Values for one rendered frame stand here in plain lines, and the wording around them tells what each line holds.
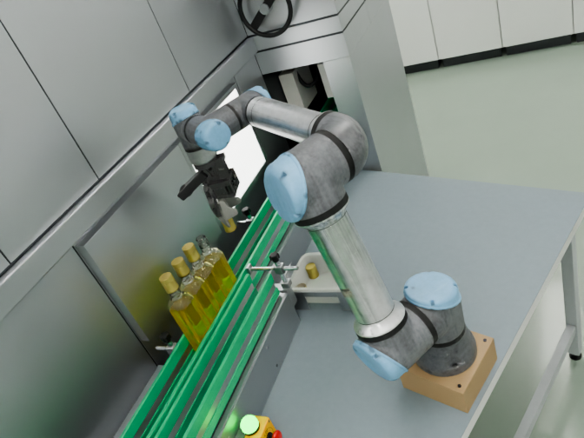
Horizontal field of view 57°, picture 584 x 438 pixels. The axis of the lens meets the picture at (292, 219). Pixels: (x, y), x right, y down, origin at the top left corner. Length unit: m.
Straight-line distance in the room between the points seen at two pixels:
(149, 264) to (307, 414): 0.58
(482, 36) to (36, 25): 4.00
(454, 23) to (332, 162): 3.98
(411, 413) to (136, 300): 0.75
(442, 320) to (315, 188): 0.43
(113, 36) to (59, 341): 0.80
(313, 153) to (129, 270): 0.68
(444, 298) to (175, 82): 1.05
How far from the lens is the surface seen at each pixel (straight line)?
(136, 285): 1.49
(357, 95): 2.15
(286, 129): 1.19
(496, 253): 1.74
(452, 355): 1.31
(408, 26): 4.96
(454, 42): 4.96
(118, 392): 1.52
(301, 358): 1.59
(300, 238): 1.91
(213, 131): 1.28
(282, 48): 2.16
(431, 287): 1.21
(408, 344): 1.16
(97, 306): 1.45
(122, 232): 1.46
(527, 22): 4.89
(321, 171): 0.97
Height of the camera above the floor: 1.88
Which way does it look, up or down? 32 degrees down
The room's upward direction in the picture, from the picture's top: 22 degrees counter-clockwise
